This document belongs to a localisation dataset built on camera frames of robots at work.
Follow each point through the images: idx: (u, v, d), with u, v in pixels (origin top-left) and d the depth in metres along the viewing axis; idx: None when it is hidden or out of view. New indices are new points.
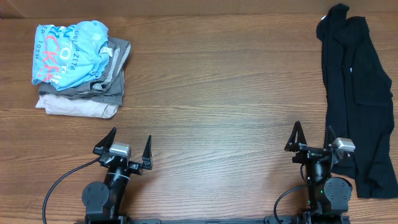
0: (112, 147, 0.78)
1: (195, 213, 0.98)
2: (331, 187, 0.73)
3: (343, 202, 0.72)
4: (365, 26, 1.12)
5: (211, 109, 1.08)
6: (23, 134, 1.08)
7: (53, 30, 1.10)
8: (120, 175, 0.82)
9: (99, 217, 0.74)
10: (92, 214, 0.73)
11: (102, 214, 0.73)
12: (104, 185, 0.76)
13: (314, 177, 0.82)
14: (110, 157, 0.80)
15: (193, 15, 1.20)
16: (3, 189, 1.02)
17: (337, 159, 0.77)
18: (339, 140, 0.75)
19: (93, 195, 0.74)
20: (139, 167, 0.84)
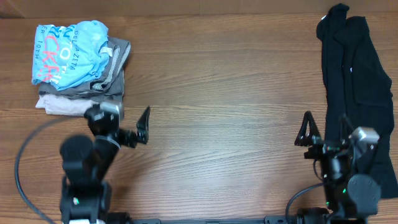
0: (103, 102, 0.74)
1: (195, 213, 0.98)
2: (357, 185, 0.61)
3: (370, 204, 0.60)
4: (365, 27, 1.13)
5: (211, 109, 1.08)
6: (23, 134, 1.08)
7: (53, 30, 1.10)
8: (111, 139, 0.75)
9: (79, 175, 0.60)
10: (70, 167, 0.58)
11: (83, 170, 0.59)
12: (87, 138, 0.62)
13: (331, 175, 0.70)
14: (99, 112, 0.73)
15: (193, 14, 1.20)
16: (2, 189, 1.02)
17: (360, 154, 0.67)
18: (360, 130, 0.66)
19: (74, 146, 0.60)
20: (134, 136, 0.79)
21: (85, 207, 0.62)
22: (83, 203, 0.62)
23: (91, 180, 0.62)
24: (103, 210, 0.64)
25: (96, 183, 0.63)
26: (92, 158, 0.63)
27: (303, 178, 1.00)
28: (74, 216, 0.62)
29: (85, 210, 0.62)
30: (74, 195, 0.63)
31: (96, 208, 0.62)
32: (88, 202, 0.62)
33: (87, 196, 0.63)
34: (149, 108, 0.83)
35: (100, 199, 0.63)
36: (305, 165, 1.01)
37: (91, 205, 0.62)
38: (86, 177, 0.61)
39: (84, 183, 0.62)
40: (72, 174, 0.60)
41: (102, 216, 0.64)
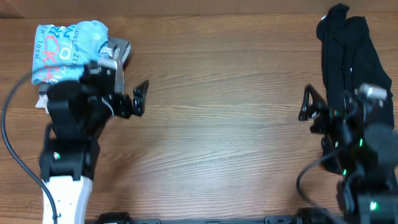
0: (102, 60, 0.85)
1: (194, 213, 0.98)
2: (375, 135, 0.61)
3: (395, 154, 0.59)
4: (365, 26, 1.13)
5: (211, 109, 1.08)
6: (23, 134, 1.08)
7: (53, 30, 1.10)
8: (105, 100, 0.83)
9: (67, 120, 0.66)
10: (56, 108, 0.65)
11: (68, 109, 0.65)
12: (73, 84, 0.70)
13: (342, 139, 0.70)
14: (96, 67, 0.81)
15: (193, 14, 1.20)
16: (2, 189, 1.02)
17: (370, 107, 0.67)
18: (367, 86, 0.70)
19: (63, 90, 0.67)
20: (140, 101, 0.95)
21: (68, 161, 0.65)
22: (66, 155, 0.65)
23: (77, 129, 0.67)
24: (87, 165, 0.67)
25: (82, 135, 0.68)
26: (80, 106, 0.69)
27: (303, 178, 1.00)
28: (58, 172, 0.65)
29: (69, 163, 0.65)
30: (56, 149, 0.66)
31: (79, 161, 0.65)
32: (72, 155, 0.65)
33: (69, 149, 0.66)
34: (144, 84, 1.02)
35: (84, 152, 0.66)
36: (305, 165, 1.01)
37: (76, 158, 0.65)
38: (73, 121, 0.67)
39: (70, 135, 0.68)
40: (60, 120, 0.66)
41: (86, 173, 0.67)
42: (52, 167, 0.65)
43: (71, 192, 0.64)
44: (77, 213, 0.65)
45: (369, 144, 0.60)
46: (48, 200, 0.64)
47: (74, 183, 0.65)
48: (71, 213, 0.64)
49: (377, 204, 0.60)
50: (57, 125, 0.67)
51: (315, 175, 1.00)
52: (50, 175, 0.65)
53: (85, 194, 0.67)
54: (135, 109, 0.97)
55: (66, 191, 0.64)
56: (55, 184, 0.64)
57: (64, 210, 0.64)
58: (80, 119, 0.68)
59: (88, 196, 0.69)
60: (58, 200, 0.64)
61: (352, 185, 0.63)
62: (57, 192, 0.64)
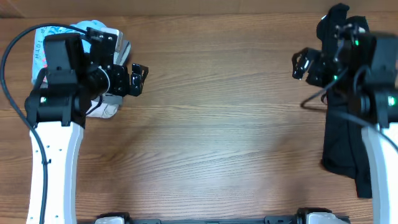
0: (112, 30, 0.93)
1: (195, 213, 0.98)
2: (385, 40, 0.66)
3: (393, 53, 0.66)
4: (365, 25, 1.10)
5: (211, 109, 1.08)
6: (23, 134, 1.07)
7: (53, 30, 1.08)
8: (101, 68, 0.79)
9: (60, 61, 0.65)
10: (52, 45, 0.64)
11: (65, 48, 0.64)
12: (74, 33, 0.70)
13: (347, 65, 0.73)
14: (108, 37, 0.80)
15: (193, 14, 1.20)
16: (3, 188, 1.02)
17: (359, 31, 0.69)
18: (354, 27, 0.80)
19: (61, 36, 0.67)
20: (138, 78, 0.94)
21: (55, 105, 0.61)
22: (53, 98, 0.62)
23: (69, 72, 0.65)
24: (76, 111, 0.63)
25: (74, 80, 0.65)
26: (76, 52, 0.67)
27: (303, 178, 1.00)
28: (45, 116, 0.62)
29: (56, 108, 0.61)
30: (43, 94, 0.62)
31: (68, 103, 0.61)
32: (59, 98, 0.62)
33: (57, 93, 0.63)
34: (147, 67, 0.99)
35: (72, 96, 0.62)
36: (305, 165, 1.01)
37: (63, 101, 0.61)
38: (64, 63, 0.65)
39: (61, 80, 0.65)
40: (52, 62, 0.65)
41: (77, 119, 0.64)
42: (38, 111, 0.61)
43: (61, 137, 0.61)
44: (67, 159, 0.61)
45: (363, 38, 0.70)
46: (37, 145, 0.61)
47: (63, 127, 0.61)
48: (60, 160, 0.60)
49: (395, 99, 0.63)
50: (49, 70, 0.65)
51: (314, 175, 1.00)
52: (38, 119, 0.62)
53: (75, 141, 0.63)
54: (132, 86, 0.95)
55: (55, 136, 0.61)
56: (43, 128, 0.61)
57: (53, 156, 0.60)
58: (74, 64, 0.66)
59: (79, 145, 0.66)
60: (48, 145, 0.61)
61: (361, 83, 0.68)
62: (46, 137, 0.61)
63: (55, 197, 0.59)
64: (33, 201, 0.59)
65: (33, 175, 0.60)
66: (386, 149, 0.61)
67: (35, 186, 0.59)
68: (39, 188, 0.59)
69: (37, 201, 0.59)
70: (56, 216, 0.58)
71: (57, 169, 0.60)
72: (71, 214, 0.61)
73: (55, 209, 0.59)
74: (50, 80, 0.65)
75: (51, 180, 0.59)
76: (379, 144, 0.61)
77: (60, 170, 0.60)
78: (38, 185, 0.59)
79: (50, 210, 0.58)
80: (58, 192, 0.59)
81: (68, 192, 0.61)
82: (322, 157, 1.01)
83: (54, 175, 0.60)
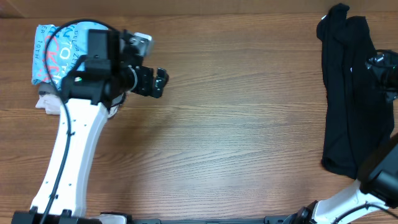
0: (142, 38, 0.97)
1: (195, 213, 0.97)
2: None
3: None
4: (365, 27, 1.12)
5: (211, 110, 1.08)
6: (23, 134, 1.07)
7: (53, 30, 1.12)
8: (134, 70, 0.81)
9: (98, 50, 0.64)
10: (94, 34, 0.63)
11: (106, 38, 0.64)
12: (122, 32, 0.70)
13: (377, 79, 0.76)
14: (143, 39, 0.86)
15: (193, 15, 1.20)
16: (2, 188, 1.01)
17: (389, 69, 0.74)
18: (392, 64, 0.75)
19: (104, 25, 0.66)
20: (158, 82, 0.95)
21: (87, 88, 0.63)
22: (87, 80, 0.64)
23: (105, 61, 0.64)
24: (106, 96, 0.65)
25: (108, 68, 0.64)
26: (115, 45, 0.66)
27: (303, 177, 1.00)
28: (77, 95, 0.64)
29: (89, 89, 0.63)
30: (78, 74, 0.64)
31: (100, 87, 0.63)
32: (94, 81, 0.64)
33: (92, 76, 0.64)
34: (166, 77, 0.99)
35: (105, 81, 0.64)
36: (305, 165, 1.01)
37: (96, 84, 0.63)
38: (102, 51, 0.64)
39: (97, 67, 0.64)
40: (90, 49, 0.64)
41: (106, 103, 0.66)
42: (72, 89, 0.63)
43: (87, 113, 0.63)
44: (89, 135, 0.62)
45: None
46: (64, 118, 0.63)
47: (92, 106, 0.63)
48: (83, 134, 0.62)
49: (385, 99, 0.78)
50: (87, 56, 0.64)
51: (314, 175, 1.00)
52: (69, 96, 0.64)
53: (100, 121, 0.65)
54: (154, 88, 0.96)
55: (81, 111, 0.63)
56: (73, 103, 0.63)
57: (76, 129, 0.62)
58: (111, 54, 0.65)
59: (102, 126, 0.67)
60: (74, 119, 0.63)
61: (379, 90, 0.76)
62: (74, 111, 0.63)
63: (68, 167, 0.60)
64: (51, 166, 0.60)
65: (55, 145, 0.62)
66: None
67: (56, 153, 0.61)
68: (59, 155, 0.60)
69: (55, 168, 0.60)
70: (69, 185, 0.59)
71: (78, 141, 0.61)
72: (83, 187, 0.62)
73: (69, 178, 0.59)
74: (86, 66, 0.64)
75: (71, 149, 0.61)
76: None
77: (81, 143, 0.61)
78: (58, 152, 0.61)
79: (64, 178, 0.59)
80: (75, 162, 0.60)
81: (84, 165, 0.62)
82: (322, 157, 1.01)
83: (74, 147, 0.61)
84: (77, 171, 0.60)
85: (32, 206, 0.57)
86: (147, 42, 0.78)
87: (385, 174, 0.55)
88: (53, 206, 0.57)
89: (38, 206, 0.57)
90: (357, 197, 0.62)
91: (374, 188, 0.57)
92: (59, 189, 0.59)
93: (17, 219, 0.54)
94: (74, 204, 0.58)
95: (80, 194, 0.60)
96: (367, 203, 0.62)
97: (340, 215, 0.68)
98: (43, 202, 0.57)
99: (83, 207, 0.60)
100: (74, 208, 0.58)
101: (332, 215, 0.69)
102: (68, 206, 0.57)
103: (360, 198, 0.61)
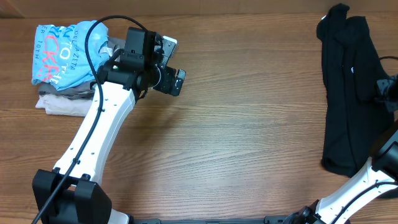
0: (165, 37, 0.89)
1: (195, 213, 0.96)
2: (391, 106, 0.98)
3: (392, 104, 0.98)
4: (365, 27, 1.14)
5: (211, 109, 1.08)
6: (23, 134, 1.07)
7: (53, 30, 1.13)
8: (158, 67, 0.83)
9: (135, 46, 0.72)
10: (134, 32, 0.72)
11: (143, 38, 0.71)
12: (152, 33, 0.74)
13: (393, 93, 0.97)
14: (168, 45, 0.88)
15: (193, 15, 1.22)
16: (3, 189, 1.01)
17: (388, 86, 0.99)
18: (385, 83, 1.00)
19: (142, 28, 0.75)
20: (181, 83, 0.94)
21: (122, 76, 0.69)
22: (123, 69, 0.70)
23: (140, 56, 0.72)
24: (137, 86, 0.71)
25: (142, 63, 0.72)
26: (151, 45, 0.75)
27: (303, 178, 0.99)
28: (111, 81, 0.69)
29: (124, 76, 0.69)
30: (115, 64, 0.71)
31: (134, 76, 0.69)
32: (129, 71, 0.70)
33: (127, 68, 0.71)
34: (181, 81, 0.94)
35: (138, 73, 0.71)
36: (304, 165, 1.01)
37: (131, 73, 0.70)
38: (139, 48, 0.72)
39: (131, 60, 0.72)
40: (129, 45, 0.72)
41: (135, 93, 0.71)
42: (109, 74, 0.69)
43: (119, 94, 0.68)
44: (117, 114, 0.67)
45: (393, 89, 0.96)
46: (97, 96, 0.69)
47: (124, 91, 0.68)
48: (112, 111, 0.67)
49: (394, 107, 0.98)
50: (125, 51, 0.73)
51: (314, 175, 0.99)
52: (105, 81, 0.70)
53: (129, 104, 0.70)
54: (173, 85, 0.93)
55: (114, 93, 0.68)
56: (107, 86, 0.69)
57: (107, 107, 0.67)
58: (146, 53, 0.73)
59: (128, 112, 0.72)
60: (106, 99, 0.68)
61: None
62: (107, 91, 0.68)
63: (95, 139, 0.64)
64: (78, 135, 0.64)
65: (86, 118, 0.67)
66: None
67: (84, 126, 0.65)
68: (87, 127, 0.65)
69: (83, 137, 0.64)
70: (92, 154, 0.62)
71: (107, 117, 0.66)
72: (102, 162, 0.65)
73: (94, 147, 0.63)
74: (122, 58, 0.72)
75: (99, 123, 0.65)
76: None
77: (109, 119, 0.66)
78: (88, 124, 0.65)
79: (89, 148, 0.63)
80: (101, 134, 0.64)
81: (107, 140, 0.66)
82: (322, 157, 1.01)
83: (103, 121, 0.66)
84: (101, 142, 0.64)
85: (55, 167, 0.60)
86: (173, 45, 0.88)
87: (395, 150, 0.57)
88: (74, 170, 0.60)
89: (60, 168, 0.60)
90: (367, 176, 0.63)
91: (384, 164, 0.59)
92: (81, 155, 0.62)
93: (40, 175, 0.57)
94: (92, 170, 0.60)
95: (99, 165, 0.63)
96: (377, 182, 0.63)
97: (347, 202, 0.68)
98: (66, 165, 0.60)
99: (99, 178, 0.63)
100: (93, 174, 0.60)
101: (338, 203, 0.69)
102: (87, 172, 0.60)
103: (371, 176, 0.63)
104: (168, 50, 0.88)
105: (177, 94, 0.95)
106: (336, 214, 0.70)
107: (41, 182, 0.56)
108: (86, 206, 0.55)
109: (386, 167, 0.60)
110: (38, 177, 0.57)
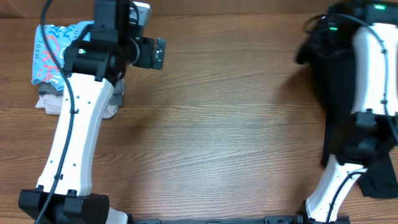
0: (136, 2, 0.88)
1: (195, 213, 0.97)
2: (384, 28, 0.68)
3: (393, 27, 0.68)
4: None
5: (212, 110, 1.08)
6: (23, 134, 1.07)
7: (53, 30, 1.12)
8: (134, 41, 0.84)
9: (105, 20, 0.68)
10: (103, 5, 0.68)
11: (112, 9, 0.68)
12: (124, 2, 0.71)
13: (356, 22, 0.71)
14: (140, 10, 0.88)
15: (193, 15, 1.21)
16: (2, 188, 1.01)
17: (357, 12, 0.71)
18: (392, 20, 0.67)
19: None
20: (161, 52, 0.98)
21: (92, 59, 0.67)
22: (92, 51, 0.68)
23: (112, 32, 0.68)
24: (111, 68, 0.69)
25: (115, 40, 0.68)
26: (124, 17, 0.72)
27: (304, 178, 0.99)
28: (80, 68, 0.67)
29: (94, 61, 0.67)
30: (82, 46, 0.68)
31: (106, 58, 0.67)
32: (99, 53, 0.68)
33: (96, 48, 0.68)
34: (163, 48, 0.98)
35: (111, 53, 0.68)
36: (305, 165, 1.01)
37: (102, 55, 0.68)
38: (111, 23, 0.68)
39: (102, 37, 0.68)
40: (98, 19, 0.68)
41: (111, 77, 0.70)
42: (75, 60, 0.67)
43: (92, 91, 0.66)
44: (92, 112, 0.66)
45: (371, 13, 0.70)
46: (67, 94, 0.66)
47: (96, 82, 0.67)
48: (86, 111, 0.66)
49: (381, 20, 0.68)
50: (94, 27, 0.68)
51: (314, 175, 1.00)
52: (72, 70, 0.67)
53: (104, 96, 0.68)
54: (155, 58, 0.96)
55: (85, 89, 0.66)
56: (76, 78, 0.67)
57: (80, 106, 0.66)
58: (119, 27, 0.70)
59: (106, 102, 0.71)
60: (78, 97, 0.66)
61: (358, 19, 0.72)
62: (77, 88, 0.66)
63: (73, 145, 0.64)
64: (55, 147, 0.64)
65: (59, 123, 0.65)
66: (372, 42, 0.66)
67: (60, 132, 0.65)
68: (64, 134, 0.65)
69: (60, 147, 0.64)
70: (74, 165, 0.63)
71: (82, 119, 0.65)
72: (87, 165, 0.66)
73: (74, 158, 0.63)
74: (92, 36, 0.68)
75: (74, 127, 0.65)
76: (367, 39, 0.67)
77: (85, 121, 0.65)
78: (63, 131, 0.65)
79: (69, 159, 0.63)
80: (79, 139, 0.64)
81: (88, 143, 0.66)
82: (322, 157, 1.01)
83: (79, 125, 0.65)
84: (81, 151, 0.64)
85: (38, 186, 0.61)
86: (145, 12, 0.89)
87: (364, 142, 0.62)
88: (58, 186, 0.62)
89: (43, 186, 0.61)
90: (338, 171, 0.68)
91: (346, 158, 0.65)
92: (63, 169, 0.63)
93: (24, 197, 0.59)
94: (78, 185, 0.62)
95: (84, 173, 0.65)
96: (349, 173, 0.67)
97: (332, 198, 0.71)
98: (48, 182, 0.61)
99: (87, 186, 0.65)
100: (79, 189, 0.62)
101: (325, 201, 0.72)
102: (73, 187, 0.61)
103: (341, 170, 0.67)
104: (142, 18, 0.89)
105: (160, 67, 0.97)
106: (328, 211, 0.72)
107: (27, 203, 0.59)
108: (76, 217, 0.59)
109: (351, 156, 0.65)
110: (23, 198, 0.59)
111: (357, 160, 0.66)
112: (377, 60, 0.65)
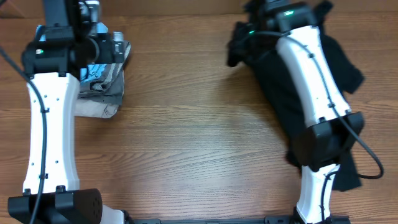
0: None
1: (195, 213, 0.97)
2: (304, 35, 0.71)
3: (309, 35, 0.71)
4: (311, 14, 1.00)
5: (211, 110, 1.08)
6: (24, 134, 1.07)
7: None
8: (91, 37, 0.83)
9: (58, 18, 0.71)
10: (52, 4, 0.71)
11: (63, 7, 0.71)
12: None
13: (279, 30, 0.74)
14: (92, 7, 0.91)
15: (193, 15, 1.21)
16: (3, 189, 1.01)
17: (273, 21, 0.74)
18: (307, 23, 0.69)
19: None
20: (120, 45, 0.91)
21: (51, 56, 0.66)
22: (50, 50, 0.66)
23: (67, 28, 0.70)
24: (74, 63, 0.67)
25: (71, 35, 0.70)
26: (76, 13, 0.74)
27: None
28: (41, 67, 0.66)
29: (54, 58, 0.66)
30: (40, 46, 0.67)
31: (64, 53, 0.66)
32: (58, 49, 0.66)
33: (53, 45, 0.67)
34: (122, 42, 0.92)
35: (69, 48, 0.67)
36: None
37: (60, 51, 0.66)
38: (64, 20, 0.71)
39: (58, 36, 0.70)
40: (51, 20, 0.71)
41: (74, 72, 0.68)
42: (35, 61, 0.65)
43: (60, 87, 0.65)
44: (64, 107, 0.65)
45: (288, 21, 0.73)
46: (34, 96, 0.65)
47: (60, 78, 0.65)
48: (57, 107, 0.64)
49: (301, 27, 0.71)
50: (47, 27, 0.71)
51: None
52: (34, 71, 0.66)
53: (71, 89, 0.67)
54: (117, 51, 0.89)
55: (50, 86, 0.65)
56: (39, 79, 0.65)
57: (50, 104, 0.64)
58: (73, 23, 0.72)
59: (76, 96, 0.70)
60: (45, 96, 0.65)
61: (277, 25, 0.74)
62: (43, 88, 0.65)
63: (52, 142, 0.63)
64: (33, 149, 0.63)
65: (32, 125, 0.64)
66: (296, 51, 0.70)
67: (35, 133, 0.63)
68: (38, 135, 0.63)
69: (38, 147, 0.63)
70: (56, 162, 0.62)
71: (55, 116, 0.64)
72: (70, 160, 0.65)
73: (56, 155, 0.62)
74: (47, 37, 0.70)
75: (49, 125, 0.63)
76: (291, 49, 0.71)
77: (58, 117, 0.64)
78: (37, 131, 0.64)
79: (50, 157, 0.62)
80: (57, 135, 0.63)
81: (66, 138, 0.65)
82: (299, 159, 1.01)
83: (52, 122, 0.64)
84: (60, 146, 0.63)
85: (25, 190, 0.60)
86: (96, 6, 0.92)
87: (331, 147, 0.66)
88: (45, 185, 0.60)
89: (30, 189, 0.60)
90: (316, 177, 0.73)
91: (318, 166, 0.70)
92: (46, 168, 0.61)
93: (13, 204, 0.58)
94: (65, 179, 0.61)
95: (69, 169, 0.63)
96: (326, 175, 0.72)
97: (320, 200, 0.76)
98: (34, 185, 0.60)
99: (75, 180, 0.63)
100: (68, 183, 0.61)
101: (314, 203, 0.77)
102: (60, 182, 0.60)
103: (318, 175, 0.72)
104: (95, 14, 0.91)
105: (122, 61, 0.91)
106: (320, 212, 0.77)
107: (17, 209, 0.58)
108: (71, 211, 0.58)
109: (323, 161, 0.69)
110: (12, 206, 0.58)
111: (329, 162, 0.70)
112: (307, 69, 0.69)
